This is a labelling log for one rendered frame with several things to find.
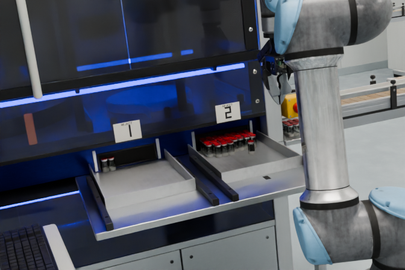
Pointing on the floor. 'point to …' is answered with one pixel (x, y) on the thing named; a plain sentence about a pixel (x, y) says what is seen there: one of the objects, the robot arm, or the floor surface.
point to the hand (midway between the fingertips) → (278, 99)
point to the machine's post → (282, 203)
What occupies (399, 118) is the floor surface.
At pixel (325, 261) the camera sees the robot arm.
